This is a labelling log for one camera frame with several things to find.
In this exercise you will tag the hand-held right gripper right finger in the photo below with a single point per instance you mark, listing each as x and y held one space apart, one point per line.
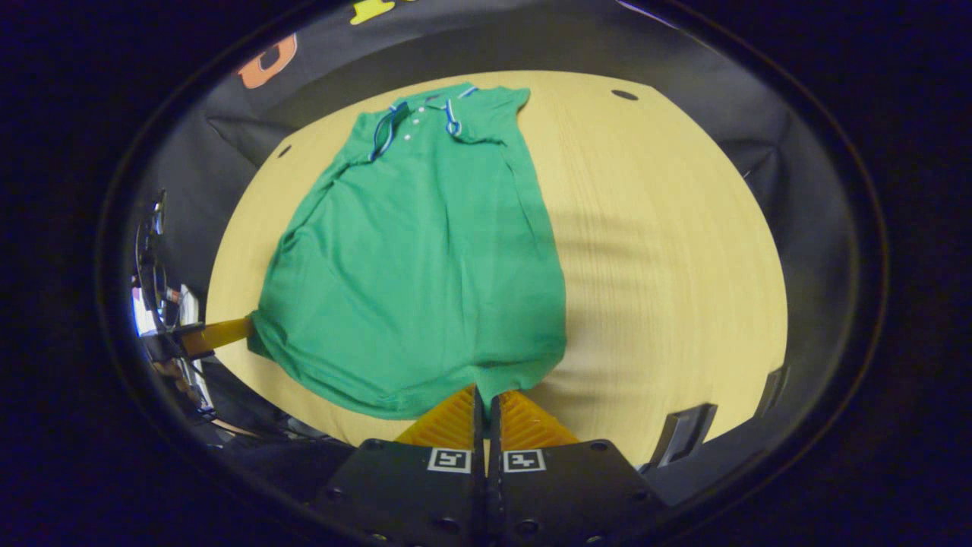
569 494

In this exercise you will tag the black backdrop cloth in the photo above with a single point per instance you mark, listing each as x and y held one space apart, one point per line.
531 45

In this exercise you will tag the green T-shirt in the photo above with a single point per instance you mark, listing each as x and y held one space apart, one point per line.
418 266

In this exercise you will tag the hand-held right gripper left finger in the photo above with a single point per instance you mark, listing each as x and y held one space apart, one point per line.
410 494

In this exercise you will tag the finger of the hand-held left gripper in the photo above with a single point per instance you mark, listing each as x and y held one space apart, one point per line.
220 333

